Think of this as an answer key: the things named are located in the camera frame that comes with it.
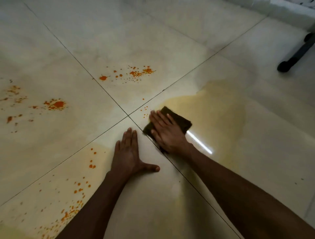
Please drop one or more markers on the person's right hand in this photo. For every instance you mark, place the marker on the person's right hand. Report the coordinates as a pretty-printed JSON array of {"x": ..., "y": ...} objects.
[{"x": 169, "y": 135}]

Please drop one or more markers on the person's left hand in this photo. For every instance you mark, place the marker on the person's left hand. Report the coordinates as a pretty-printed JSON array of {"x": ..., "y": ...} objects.
[{"x": 126, "y": 157}]

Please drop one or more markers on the brown-green scrub pad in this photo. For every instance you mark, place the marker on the brown-green scrub pad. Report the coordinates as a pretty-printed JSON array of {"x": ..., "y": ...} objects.
[{"x": 182, "y": 124}]

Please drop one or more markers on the person's left forearm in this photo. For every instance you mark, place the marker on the person's left forearm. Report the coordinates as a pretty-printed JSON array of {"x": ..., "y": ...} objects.
[{"x": 93, "y": 214}]

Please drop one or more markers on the person's right forearm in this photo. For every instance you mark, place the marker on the person's right forearm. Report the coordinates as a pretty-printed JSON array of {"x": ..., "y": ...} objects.
[{"x": 246, "y": 202}]

